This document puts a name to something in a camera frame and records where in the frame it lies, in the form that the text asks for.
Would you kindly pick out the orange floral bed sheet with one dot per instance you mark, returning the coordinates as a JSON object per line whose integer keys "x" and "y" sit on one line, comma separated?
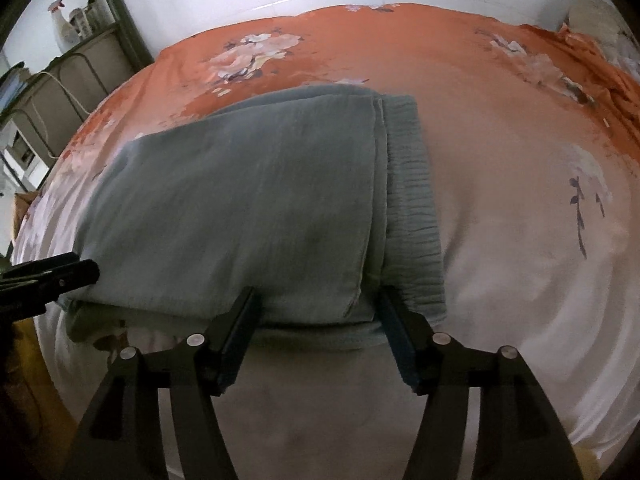
{"x": 533, "y": 143}

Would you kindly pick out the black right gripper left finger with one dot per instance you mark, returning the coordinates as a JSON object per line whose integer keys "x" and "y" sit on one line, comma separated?
{"x": 119, "y": 436}

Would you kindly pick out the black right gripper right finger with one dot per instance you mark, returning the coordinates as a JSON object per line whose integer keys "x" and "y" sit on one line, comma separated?
{"x": 519, "y": 434}

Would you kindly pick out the white spray bottle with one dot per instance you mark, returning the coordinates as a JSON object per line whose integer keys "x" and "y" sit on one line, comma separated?
{"x": 65, "y": 35}

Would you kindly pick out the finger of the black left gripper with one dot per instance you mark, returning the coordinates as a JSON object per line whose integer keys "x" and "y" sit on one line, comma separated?
{"x": 65, "y": 271}

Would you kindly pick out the grey-green pants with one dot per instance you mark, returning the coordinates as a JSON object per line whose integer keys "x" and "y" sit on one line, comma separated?
{"x": 316, "y": 196}

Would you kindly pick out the beige crumpled quilt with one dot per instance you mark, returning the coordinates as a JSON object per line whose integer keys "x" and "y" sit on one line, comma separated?
{"x": 606, "y": 26}

